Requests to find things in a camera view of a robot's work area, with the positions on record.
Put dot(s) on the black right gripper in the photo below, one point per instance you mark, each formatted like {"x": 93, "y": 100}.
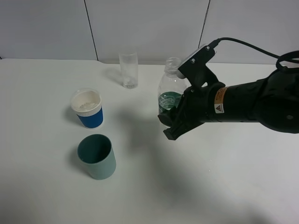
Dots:
{"x": 191, "y": 112}

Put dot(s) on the clear plastic bottle green label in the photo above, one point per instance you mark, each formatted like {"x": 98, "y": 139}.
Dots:
{"x": 171, "y": 87}

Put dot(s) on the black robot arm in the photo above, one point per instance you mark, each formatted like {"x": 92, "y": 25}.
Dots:
{"x": 272, "y": 101}

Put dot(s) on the teal green plastic cup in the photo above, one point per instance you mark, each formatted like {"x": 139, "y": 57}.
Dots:
{"x": 97, "y": 154}

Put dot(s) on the blue white ribbed cup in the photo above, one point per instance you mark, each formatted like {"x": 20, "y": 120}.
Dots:
{"x": 87, "y": 105}

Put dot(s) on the tall clear drinking glass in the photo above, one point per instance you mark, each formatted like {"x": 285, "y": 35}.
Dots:
{"x": 129, "y": 69}

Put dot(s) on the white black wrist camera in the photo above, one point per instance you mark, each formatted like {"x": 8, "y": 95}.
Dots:
{"x": 194, "y": 67}

